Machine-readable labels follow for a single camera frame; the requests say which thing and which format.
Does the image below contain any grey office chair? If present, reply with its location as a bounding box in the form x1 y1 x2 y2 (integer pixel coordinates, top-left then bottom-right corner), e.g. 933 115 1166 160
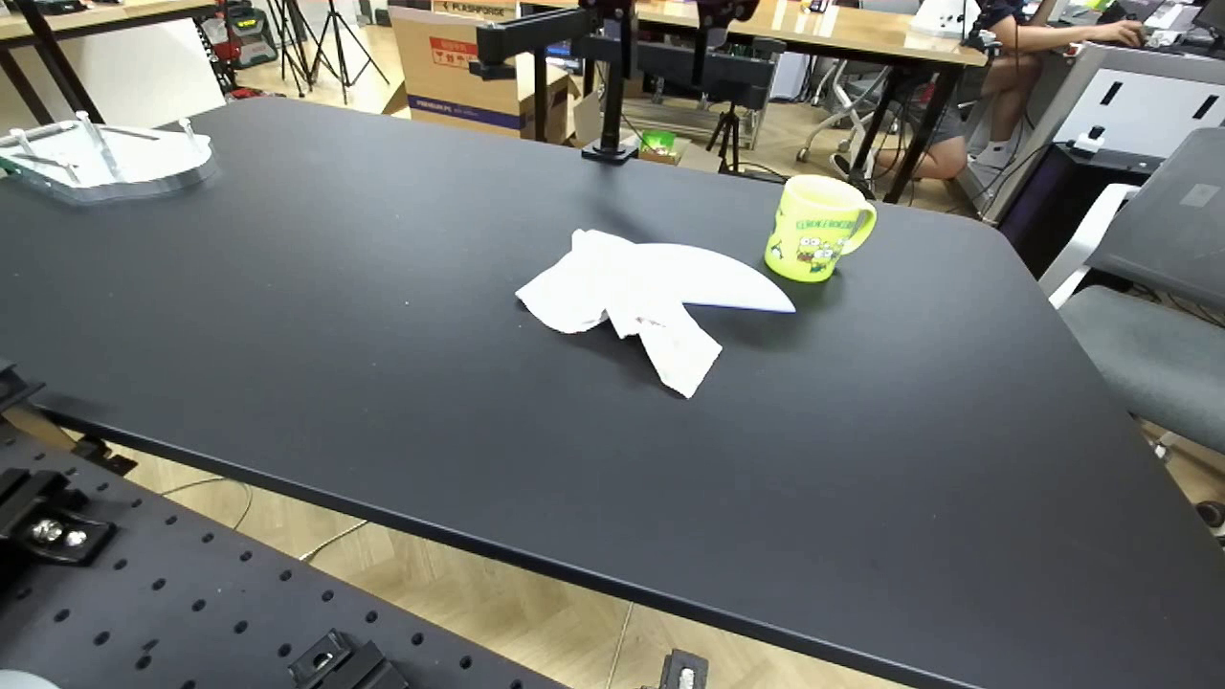
1058 124 1225 456

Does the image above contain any brown cardboard box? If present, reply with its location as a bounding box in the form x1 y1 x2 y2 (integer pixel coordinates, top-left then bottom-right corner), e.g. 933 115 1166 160
385 4 580 143

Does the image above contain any black bracket with silver bolt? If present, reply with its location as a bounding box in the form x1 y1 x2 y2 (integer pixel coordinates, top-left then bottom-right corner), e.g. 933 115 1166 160
287 627 418 689
0 465 121 572

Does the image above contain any small black table clamp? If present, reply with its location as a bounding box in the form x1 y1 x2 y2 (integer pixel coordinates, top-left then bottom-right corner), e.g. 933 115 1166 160
653 647 716 689

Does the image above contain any black perforated mounting board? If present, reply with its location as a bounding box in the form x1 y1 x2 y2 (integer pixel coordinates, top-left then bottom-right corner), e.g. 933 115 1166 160
0 413 565 689

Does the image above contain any seated person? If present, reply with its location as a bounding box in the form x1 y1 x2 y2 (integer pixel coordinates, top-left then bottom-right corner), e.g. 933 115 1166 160
912 0 1152 185

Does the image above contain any white cloth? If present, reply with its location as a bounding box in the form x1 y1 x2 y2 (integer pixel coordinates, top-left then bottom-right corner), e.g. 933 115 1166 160
631 238 799 323
511 228 728 401

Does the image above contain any grey cabinet with slots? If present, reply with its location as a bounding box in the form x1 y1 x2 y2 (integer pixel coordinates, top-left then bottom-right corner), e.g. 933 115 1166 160
955 41 1225 279

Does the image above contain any black tripod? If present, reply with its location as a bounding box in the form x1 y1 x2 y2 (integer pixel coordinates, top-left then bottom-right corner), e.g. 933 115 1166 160
699 0 786 185

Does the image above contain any yellow-green mug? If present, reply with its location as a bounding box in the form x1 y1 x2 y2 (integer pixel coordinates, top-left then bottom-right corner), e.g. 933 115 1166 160
760 174 883 289

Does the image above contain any black camera stand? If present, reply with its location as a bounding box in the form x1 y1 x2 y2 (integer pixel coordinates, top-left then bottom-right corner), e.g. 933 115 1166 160
469 0 643 170

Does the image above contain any long wooden desk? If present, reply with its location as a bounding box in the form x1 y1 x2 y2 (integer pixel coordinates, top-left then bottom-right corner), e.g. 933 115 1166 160
511 0 1003 74

